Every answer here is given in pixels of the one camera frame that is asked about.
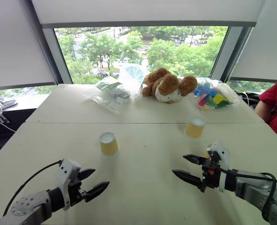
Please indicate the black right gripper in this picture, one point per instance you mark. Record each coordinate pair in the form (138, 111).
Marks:
(211, 174)

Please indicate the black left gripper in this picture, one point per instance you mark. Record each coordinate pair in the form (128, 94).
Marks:
(76, 191)

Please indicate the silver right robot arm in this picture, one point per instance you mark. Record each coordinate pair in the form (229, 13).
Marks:
(248, 185)

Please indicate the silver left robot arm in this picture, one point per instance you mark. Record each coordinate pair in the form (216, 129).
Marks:
(28, 206)

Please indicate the yellow paper cup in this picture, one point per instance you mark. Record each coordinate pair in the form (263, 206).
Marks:
(194, 129)
(109, 145)
(206, 155)

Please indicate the plastic bag of colourful blocks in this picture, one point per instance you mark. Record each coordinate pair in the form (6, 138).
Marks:
(213, 97)

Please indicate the brown plush teddy bear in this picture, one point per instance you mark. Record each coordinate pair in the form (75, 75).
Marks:
(166, 85)

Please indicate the plastic bag of grey parts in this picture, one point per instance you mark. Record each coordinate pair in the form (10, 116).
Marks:
(113, 93)

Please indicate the clear empty plastic bag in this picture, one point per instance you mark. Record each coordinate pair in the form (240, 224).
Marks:
(131, 75)

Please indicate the white roller blind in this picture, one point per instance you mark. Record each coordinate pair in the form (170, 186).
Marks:
(265, 47)
(148, 11)
(14, 47)

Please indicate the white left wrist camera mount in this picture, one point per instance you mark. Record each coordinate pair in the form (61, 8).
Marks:
(66, 169)

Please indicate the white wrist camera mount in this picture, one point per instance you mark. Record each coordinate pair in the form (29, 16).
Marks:
(66, 169)
(223, 152)

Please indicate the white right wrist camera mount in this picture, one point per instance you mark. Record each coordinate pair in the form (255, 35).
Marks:
(223, 152)

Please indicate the grey window frame post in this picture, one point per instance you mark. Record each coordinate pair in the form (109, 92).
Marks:
(51, 51)
(231, 51)

